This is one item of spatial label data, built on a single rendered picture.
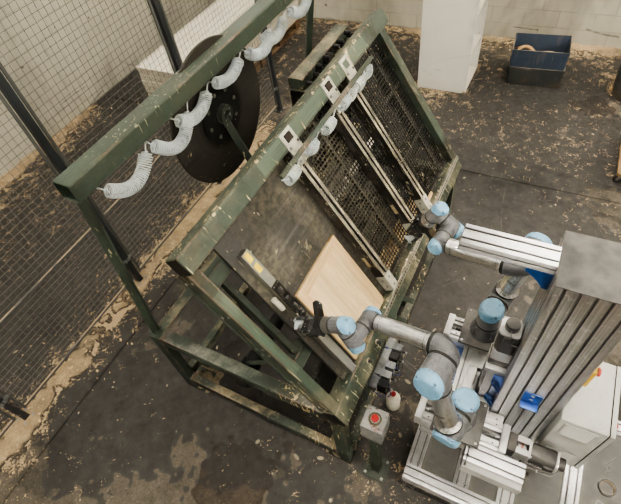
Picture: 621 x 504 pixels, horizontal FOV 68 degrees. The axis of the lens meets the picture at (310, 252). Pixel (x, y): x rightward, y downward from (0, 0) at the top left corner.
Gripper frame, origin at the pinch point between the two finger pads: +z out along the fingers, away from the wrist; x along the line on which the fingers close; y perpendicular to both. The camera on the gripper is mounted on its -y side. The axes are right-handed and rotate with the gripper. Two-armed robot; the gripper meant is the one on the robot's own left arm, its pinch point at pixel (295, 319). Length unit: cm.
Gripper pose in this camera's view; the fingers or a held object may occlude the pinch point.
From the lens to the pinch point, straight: 220.3
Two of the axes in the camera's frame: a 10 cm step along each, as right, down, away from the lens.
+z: -6.8, 1.0, 7.2
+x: 7.0, 3.9, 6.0
